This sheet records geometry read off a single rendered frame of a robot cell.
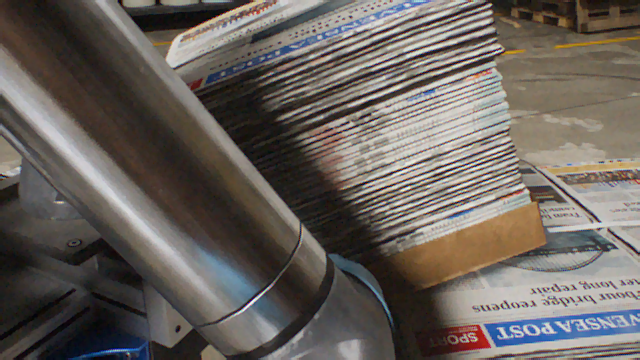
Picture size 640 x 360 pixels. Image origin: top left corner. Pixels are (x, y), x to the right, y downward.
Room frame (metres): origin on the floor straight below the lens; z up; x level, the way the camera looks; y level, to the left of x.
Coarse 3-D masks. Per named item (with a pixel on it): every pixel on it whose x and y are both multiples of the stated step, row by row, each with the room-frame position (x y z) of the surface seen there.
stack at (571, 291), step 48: (576, 192) 0.68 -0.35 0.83; (624, 192) 0.68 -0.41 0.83; (576, 240) 0.56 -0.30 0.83; (624, 240) 0.56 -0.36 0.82; (432, 288) 0.47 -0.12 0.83; (480, 288) 0.47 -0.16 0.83; (528, 288) 0.47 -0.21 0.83; (576, 288) 0.47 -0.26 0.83; (624, 288) 0.46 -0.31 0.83; (432, 336) 0.40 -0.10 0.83; (480, 336) 0.40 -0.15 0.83; (528, 336) 0.40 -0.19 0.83; (576, 336) 0.39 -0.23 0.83; (624, 336) 0.39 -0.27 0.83
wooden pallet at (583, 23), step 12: (576, 0) 6.17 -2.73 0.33; (612, 0) 6.42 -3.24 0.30; (624, 0) 6.55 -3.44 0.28; (636, 0) 6.65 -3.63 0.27; (576, 12) 6.14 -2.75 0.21; (588, 12) 6.22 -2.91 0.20; (612, 12) 6.38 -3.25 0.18; (636, 12) 6.62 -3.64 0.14; (576, 24) 6.13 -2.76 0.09; (588, 24) 6.01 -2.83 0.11; (600, 24) 6.10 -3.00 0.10; (612, 24) 6.19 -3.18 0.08; (624, 24) 6.28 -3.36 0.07; (636, 24) 6.38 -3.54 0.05
